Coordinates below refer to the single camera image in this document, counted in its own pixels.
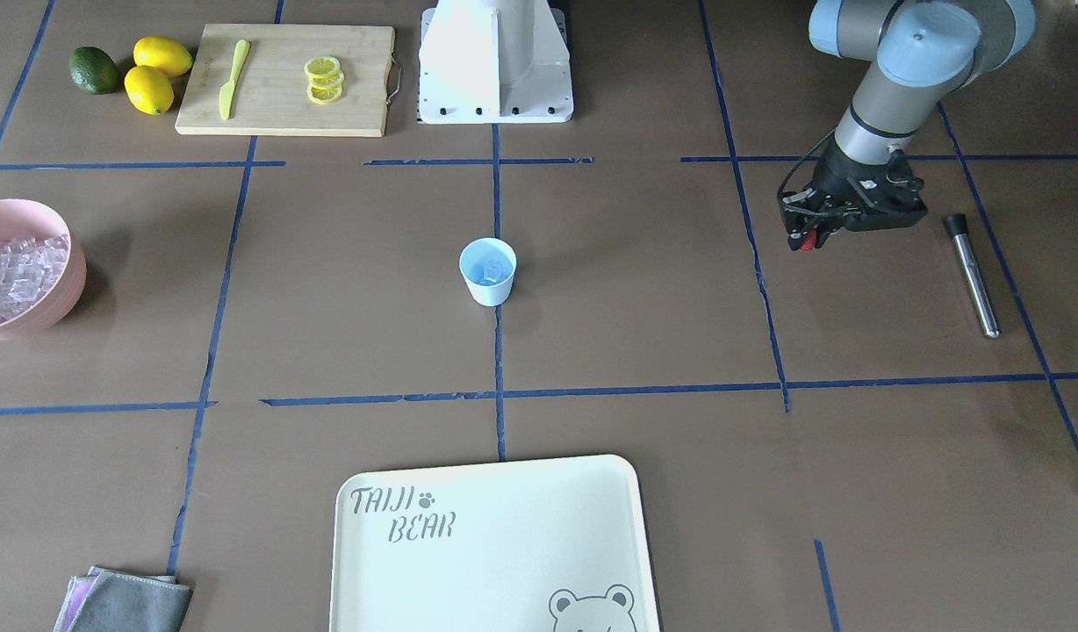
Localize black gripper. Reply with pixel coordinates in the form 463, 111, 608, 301
777, 139, 928, 249

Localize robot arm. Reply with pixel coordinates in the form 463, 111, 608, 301
777, 1, 1038, 251

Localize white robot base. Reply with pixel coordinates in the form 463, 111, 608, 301
416, 1, 575, 125

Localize ice cube in cup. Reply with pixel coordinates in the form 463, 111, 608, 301
478, 257, 511, 287

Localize light blue cup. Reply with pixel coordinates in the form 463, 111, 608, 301
458, 237, 519, 307

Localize ice cubes in bowl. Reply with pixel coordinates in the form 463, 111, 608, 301
0, 233, 70, 325

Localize steel muddler black tip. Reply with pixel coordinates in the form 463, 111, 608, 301
943, 212, 1001, 340

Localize cream bear tray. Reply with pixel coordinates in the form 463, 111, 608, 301
327, 455, 662, 631

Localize wooden cutting board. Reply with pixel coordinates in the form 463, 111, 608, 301
175, 23, 396, 139

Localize lemon slices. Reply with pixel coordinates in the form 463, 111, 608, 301
304, 55, 345, 105

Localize yellow plastic knife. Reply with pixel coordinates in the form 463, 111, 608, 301
218, 39, 251, 121

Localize yellow lemon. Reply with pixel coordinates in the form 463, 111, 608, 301
123, 65, 175, 116
133, 36, 194, 77

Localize green avocado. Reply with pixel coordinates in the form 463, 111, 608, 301
68, 47, 121, 96

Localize grey folded cloth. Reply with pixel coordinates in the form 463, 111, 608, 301
53, 565, 191, 631

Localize pink bowl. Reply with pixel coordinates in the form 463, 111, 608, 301
0, 197, 87, 341

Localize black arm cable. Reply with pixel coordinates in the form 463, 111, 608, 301
776, 127, 838, 207

